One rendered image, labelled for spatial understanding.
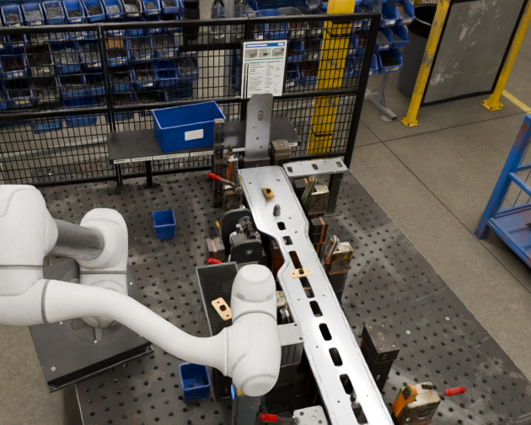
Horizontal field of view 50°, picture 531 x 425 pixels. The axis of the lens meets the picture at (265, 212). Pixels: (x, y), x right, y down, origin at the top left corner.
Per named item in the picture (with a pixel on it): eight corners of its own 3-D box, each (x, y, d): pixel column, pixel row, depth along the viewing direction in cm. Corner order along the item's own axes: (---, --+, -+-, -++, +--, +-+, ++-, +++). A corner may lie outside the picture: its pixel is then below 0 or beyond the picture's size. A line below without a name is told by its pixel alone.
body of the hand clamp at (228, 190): (238, 251, 259) (241, 192, 236) (223, 254, 258) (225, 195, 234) (235, 243, 263) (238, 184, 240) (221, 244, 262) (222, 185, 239)
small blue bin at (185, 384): (211, 399, 203) (211, 385, 197) (183, 404, 201) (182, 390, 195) (205, 373, 211) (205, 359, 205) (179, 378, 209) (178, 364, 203)
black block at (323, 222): (325, 273, 253) (335, 225, 234) (303, 277, 251) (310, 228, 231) (319, 260, 259) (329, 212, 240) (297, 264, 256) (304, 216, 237)
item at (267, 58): (283, 97, 279) (289, 37, 258) (238, 100, 273) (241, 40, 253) (282, 95, 280) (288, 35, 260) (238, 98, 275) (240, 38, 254)
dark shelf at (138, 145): (301, 146, 273) (301, 141, 271) (109, 164, 252) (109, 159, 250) (287, 121, 289) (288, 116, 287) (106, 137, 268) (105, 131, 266)
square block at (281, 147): (284, 207, 285) (292, 147, 261) (269, 208, 283) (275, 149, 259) (280, 196, 291) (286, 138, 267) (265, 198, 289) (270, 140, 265)
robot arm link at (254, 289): (229, 298, 142) (230, 341, 132) (231, 255, 132) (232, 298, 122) (272, 298, 143) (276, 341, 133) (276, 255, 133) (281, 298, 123)
